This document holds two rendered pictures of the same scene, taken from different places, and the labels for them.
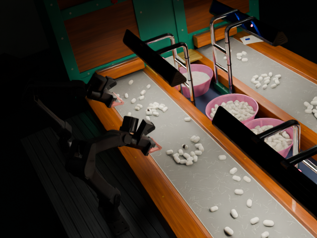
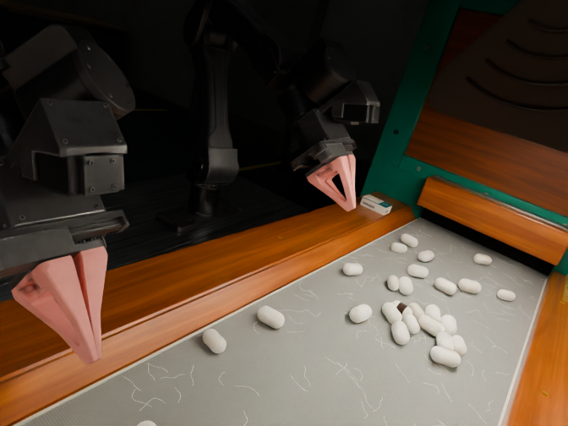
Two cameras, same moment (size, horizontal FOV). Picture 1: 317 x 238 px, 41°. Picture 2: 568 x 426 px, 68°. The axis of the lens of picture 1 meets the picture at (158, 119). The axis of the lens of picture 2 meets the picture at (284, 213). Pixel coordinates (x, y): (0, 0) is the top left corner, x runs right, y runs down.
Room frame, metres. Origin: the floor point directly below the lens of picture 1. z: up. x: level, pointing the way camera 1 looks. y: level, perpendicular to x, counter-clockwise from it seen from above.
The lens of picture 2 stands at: (1.43, -0.22, 1.05)
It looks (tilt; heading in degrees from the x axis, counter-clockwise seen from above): 22 degrees down; 50
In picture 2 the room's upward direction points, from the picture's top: 16 degrees clockwise
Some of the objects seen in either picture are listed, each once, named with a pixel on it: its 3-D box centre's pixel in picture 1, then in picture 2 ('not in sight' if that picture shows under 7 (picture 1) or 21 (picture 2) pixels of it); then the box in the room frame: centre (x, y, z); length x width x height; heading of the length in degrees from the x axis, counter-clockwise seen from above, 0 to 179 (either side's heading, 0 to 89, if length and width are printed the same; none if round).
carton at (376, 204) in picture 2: not in sight; (375, 204); (2.15, 0.33, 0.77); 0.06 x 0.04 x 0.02; 108
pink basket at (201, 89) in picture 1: (191, 81); not in sight; (2.17, -0.24, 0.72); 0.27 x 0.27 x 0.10
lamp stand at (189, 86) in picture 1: (170, 79); not in sight; (1.94, -0.10, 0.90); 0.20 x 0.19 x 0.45; 18
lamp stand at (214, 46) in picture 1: (234, 54); not in sight; (2.07, -0.48, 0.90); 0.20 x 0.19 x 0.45; 18
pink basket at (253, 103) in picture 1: (232, 115); not in sight; (1.75, -0.38, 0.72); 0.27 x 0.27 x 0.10
